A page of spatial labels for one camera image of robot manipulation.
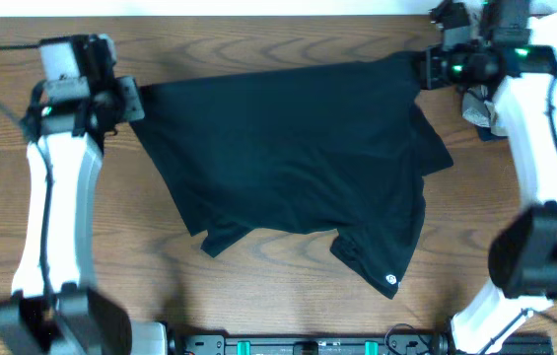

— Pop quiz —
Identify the black t-shirt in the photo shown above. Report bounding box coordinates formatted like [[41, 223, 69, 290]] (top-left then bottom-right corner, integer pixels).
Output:
[[133, 51, 453, 298]]

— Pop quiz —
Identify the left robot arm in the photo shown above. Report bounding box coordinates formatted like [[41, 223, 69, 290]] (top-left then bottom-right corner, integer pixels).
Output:
[[0, 35, 145, 354]]

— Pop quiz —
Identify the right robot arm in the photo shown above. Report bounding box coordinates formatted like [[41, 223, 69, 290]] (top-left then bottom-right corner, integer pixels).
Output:
[[419, 1, 557, 354]]

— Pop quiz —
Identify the beige folded garment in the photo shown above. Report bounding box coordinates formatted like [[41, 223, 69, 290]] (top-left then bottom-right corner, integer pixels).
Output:
[[461, 86, 508, 137]]

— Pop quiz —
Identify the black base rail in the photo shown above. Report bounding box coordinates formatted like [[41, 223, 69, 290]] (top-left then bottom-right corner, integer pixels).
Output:
[[167, 333, 554, 355]]

